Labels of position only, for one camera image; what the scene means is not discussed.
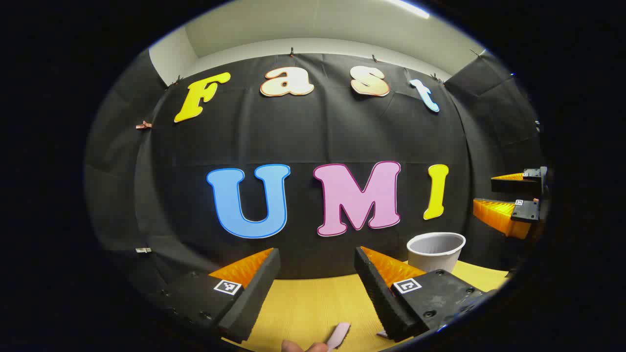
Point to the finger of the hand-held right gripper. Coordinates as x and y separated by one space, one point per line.
503 217
513 185

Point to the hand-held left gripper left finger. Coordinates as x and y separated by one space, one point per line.
254 298

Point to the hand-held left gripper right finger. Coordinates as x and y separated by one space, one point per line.
381 293

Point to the small pink broom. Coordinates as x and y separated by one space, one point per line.
338 335

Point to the white ribbed garbage bin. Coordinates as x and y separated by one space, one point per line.
435 256

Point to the yellow wooden desktop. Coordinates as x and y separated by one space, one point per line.
303 308

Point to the white cloth clip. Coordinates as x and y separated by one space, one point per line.
143 250

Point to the black backdrop cloth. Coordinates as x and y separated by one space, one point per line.
303 137

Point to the pink cloth clip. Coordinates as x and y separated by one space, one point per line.
143 125

